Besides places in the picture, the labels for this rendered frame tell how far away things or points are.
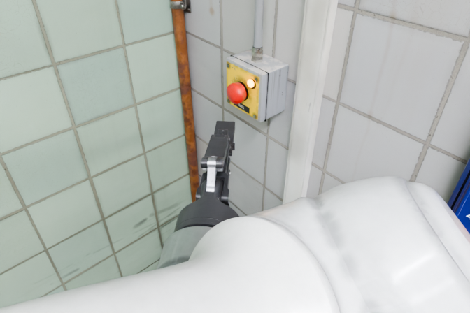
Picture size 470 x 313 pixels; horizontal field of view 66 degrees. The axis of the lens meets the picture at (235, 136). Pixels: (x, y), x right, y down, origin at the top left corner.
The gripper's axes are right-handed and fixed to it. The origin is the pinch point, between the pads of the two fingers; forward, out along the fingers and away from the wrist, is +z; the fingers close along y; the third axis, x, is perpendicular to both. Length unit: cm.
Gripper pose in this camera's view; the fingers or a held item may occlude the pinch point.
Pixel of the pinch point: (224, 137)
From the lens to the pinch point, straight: 55.2
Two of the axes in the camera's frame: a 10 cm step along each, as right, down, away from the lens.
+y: 0.0, 8.1, 5.9
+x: 10.0, 0.4, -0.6
